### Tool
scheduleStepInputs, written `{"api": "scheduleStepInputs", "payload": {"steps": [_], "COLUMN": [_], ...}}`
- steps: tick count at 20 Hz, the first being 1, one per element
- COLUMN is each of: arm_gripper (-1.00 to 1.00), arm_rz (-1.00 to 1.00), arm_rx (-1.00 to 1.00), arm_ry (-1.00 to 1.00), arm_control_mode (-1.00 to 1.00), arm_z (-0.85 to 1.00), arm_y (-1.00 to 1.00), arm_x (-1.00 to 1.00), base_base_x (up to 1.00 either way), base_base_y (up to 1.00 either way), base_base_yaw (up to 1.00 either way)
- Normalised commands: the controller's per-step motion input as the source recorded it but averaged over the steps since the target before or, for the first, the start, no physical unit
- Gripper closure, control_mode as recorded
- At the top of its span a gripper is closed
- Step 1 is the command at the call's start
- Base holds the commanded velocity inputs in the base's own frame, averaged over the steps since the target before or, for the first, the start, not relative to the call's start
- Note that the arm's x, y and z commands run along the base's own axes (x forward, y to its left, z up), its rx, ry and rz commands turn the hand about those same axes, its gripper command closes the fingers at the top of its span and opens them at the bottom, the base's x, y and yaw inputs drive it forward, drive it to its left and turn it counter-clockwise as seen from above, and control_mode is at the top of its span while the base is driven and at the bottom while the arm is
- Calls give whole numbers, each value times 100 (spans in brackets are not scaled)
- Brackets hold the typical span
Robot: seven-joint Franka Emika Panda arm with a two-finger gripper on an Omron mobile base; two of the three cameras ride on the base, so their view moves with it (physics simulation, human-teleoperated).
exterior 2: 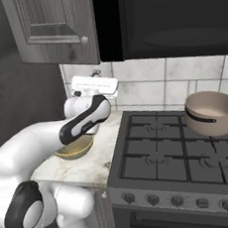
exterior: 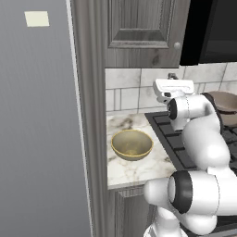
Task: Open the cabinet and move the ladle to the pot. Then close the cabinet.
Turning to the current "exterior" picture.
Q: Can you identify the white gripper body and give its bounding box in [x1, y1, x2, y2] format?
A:
[153, 78, 195, 95]

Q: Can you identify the brown pot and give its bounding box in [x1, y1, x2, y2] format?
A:
[206, 90, 237, 128]

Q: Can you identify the grey wood base cabinet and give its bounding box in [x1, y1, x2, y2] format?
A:
[106, 184, 159, 237]

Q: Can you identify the black hob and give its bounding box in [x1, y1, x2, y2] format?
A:
[144, 110, 237, 237]

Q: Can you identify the black microwave oven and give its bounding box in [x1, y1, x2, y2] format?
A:
[179, 0, 237, 67]

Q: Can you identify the yellow bowl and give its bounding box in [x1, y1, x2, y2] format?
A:
[110, 129, 155, 162]

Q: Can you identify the grey wood tall side panel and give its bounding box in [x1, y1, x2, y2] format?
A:
[66, 0, 109, 237]

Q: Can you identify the grey fridge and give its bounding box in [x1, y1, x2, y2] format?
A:
[0, 0, 93, 237]

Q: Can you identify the pale yellow note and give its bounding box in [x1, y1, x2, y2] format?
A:
[24, 10, 51, 28]

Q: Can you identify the grey wood wall cabinet door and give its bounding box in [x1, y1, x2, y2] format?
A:
[105, 0, 192, 69]

